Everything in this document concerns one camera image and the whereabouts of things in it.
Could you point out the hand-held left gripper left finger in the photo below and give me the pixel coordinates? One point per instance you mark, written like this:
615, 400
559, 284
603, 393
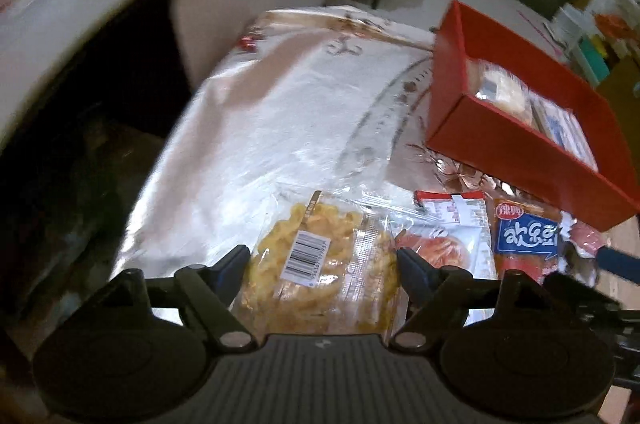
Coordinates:
237, 274

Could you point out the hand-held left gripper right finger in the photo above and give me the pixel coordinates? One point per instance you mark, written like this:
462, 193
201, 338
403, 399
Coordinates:
412, 274

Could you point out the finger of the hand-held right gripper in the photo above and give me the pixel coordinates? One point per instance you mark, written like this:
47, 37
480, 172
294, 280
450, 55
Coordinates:
590, 299
622, 263

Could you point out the white orange snack packet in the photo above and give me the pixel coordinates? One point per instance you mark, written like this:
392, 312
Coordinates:
450, 249

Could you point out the pink sausage packet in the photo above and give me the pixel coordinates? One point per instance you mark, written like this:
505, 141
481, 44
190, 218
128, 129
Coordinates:
585, 234

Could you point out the yellow crisps snack packet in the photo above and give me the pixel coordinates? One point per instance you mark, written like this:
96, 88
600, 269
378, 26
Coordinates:
320, 284

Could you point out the blue orange snack packet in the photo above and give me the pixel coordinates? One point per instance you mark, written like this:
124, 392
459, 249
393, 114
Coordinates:
525, 239

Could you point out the red box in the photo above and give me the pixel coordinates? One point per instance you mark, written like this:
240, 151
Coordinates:
500, 144

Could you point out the blue white snack packet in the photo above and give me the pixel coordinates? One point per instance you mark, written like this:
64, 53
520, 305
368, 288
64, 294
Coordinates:
565, 129

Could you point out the floral beige table cover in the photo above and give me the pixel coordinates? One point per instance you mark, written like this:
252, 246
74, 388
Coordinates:
280, 114

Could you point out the wooden cabinet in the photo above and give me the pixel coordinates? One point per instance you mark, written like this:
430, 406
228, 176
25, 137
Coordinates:
622, 79

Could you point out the beige bread packet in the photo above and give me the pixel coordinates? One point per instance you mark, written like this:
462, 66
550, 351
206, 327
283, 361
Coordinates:
500, 86

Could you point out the orange red plastic bag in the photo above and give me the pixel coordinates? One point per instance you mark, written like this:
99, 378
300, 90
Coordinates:
611, 24

